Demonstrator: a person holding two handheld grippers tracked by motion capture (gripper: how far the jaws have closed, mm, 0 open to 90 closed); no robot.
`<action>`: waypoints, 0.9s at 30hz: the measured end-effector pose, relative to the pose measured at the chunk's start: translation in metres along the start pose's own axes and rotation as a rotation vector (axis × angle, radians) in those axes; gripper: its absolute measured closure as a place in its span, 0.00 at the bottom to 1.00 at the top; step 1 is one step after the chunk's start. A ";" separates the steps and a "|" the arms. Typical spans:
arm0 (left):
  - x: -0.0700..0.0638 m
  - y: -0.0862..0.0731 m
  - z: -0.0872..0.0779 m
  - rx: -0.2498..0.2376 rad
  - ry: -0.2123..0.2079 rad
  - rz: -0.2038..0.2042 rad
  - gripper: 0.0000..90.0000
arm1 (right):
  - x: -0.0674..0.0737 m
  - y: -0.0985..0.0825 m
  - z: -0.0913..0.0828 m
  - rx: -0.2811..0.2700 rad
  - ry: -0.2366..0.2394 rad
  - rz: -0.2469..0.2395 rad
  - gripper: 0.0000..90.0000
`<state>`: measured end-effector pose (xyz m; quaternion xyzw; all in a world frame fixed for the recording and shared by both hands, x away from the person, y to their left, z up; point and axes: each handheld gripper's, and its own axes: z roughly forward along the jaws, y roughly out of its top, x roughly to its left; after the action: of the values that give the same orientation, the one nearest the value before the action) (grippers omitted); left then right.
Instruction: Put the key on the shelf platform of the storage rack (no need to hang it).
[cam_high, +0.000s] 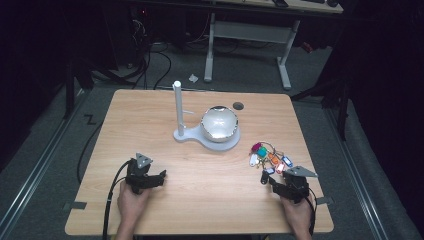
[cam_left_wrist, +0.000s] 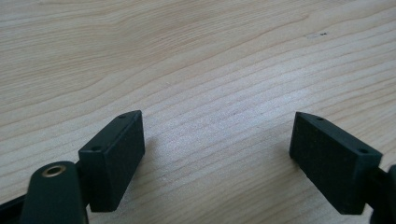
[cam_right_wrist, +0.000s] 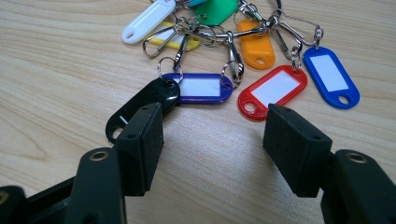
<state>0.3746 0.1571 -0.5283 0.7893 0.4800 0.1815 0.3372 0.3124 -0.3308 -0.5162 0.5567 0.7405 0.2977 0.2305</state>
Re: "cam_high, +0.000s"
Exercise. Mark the crumpled white paper scrap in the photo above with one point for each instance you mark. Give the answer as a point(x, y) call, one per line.
point(193, 78)

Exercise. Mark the dark round table grommet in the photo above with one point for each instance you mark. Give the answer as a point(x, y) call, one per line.
point(238, 106)

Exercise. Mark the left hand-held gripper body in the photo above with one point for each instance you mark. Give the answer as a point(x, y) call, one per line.
point(139, 176)

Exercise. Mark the grey tape strip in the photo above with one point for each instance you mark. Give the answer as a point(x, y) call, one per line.
point(325, 200)
point(75, 205)

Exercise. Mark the person's right hand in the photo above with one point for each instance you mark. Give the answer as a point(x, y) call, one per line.
point(297, 215)

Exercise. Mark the keyring with colourful key tags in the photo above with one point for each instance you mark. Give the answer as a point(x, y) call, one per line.
point(270, 159)

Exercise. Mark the white stand with pole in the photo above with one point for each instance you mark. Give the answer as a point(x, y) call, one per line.
point(196, 135)

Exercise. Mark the metal floor rail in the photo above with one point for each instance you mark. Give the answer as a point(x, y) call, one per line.
point(355, 173)
point(36, 166)

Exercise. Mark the person's left hand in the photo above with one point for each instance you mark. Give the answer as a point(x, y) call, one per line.
point(130, 206)

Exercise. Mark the black metal stand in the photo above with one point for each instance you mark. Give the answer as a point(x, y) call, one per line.
point(70, 90)
point(340, 100)

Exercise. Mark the silver metal bowl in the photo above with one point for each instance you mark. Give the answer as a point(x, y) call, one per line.
point(220, 123)

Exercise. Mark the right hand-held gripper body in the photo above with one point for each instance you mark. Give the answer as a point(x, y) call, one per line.
point(296, 186)

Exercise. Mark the white-framed desk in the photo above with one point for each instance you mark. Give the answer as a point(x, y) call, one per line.
point(250, 31)

